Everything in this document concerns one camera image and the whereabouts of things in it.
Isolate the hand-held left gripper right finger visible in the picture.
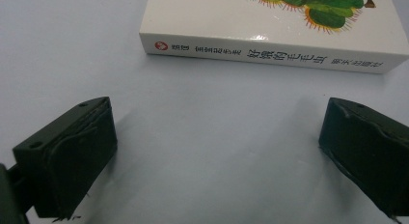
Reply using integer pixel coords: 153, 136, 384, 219
317, 97, 409, 218

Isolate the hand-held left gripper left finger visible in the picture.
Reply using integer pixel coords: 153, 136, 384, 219
12, 96, 119, 219

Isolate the white picture book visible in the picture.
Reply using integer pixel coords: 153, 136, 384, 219
138, 0, 409, 75

